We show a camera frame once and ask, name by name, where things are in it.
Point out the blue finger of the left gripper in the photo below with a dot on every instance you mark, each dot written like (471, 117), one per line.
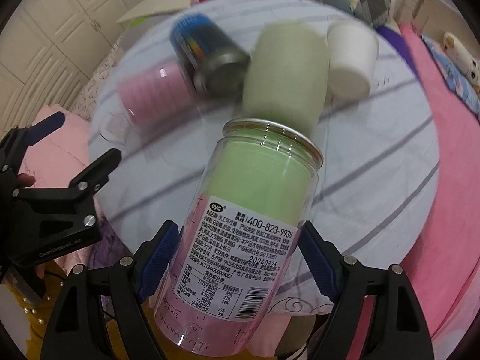
(15, 144)

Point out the blue metal can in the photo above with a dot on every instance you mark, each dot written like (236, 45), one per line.
(216, 63)

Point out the cream wooden headboard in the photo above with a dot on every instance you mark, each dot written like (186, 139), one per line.
(436, 17)

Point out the white nightstand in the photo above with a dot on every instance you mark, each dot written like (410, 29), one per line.
(152, 8)

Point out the pink bed blanket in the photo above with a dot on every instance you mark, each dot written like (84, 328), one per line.
(443, 265)

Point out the blue cartoon pillow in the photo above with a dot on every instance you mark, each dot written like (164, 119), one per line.
(454, 79)

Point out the striped white quilt table cover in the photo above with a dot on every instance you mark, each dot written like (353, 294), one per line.
(381, 154)

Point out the cream dog plush toy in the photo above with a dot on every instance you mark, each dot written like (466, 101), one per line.
(462, 58)

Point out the clear jar green pink lining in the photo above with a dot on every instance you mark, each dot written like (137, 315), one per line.
(238, 239)

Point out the pale green cup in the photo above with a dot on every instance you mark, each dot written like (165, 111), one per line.
(287, 78)

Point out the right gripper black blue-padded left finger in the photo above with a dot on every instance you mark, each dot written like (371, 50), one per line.
(77, 329)

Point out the white paper cup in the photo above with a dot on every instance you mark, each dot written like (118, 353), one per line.
(353, 51)

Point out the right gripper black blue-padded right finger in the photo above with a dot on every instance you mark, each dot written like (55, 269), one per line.
(397, 328)

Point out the pink ribbed cup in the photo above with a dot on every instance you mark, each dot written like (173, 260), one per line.
(158, 93)

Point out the cream wardrobe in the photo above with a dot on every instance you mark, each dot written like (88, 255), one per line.
(49, 51)

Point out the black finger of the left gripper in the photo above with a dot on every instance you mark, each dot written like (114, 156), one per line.
(95, 174)

